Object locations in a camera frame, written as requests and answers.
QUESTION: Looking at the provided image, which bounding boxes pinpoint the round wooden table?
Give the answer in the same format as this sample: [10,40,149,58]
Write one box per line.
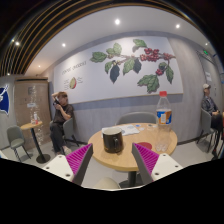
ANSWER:
[87,122,179,189]

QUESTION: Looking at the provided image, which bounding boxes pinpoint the dark green mug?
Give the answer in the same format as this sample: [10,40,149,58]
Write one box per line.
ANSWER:
[102,127,124,153]

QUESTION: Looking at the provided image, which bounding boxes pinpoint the grey chair behind table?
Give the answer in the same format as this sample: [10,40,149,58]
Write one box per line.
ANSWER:
[116,112,156,125]

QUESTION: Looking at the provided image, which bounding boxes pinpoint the blue wall poster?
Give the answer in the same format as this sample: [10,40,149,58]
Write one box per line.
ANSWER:
[0,85,9,114]

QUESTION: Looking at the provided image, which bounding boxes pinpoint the grey chair under person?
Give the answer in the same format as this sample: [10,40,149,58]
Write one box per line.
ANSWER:
[50,119,78,155]

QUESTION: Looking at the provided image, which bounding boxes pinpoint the beige chair in foreground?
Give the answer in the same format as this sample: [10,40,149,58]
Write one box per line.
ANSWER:
[94,177,120,189]

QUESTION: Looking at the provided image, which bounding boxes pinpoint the small bottle on side table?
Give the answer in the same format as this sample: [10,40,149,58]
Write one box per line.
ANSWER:
[34,112,38,124]

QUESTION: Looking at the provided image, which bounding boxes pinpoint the seated person with cap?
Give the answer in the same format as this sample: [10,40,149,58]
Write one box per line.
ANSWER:
[201,83,223,132]

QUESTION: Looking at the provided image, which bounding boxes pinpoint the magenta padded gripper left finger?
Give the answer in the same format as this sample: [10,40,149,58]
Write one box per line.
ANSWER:
[42,143,94,186]

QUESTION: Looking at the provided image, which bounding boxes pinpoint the white papers on table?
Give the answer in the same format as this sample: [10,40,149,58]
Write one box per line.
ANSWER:
[101,124,141,137]

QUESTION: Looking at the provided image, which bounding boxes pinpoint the seated person in black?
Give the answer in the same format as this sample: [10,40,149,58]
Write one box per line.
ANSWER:
[50,92,74,155]

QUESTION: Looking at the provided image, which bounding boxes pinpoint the grey chair at right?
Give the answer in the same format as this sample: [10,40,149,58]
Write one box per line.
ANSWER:
[200,109,223,151]

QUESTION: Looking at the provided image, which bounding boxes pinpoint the small round side table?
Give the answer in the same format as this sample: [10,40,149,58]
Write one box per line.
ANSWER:
[21,121,50,164]

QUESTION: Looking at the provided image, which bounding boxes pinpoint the red coaster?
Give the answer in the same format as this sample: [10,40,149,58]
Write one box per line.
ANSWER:
[137,142,152,150]

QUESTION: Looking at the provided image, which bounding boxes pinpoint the clear plastic water bottle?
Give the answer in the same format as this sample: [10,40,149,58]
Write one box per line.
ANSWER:
[155,91,172,152]

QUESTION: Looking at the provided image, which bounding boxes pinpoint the grey chair at left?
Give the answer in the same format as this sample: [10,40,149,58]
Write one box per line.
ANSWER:
[7,125,25,160]

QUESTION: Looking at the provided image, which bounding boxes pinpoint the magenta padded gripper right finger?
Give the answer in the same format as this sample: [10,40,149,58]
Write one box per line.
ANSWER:
[131,142,184,186]

